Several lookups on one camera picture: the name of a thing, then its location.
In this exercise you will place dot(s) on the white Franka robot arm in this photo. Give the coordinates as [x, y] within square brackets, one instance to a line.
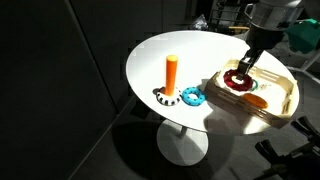
[273, 13]

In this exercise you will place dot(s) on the orange stacking peg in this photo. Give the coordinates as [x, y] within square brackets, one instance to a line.
[171, 75]

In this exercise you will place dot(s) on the white table pedestal base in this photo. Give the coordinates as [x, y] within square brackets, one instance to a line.
[180, 146]

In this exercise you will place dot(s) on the grey metal leg frame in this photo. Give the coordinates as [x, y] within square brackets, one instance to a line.
[311, 60]

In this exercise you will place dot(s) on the teal green wrist attachment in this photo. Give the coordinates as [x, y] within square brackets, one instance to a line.
[304, 35]

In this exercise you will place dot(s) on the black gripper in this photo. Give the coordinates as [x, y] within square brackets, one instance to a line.
[265, 38]

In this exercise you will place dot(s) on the crumpled grey bag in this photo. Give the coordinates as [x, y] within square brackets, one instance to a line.
[201, 22]

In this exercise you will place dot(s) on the light wooden slotted box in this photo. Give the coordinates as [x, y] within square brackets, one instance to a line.
[280, 90]

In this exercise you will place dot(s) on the black stand frame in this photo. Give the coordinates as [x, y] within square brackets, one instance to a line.
[283, 156]

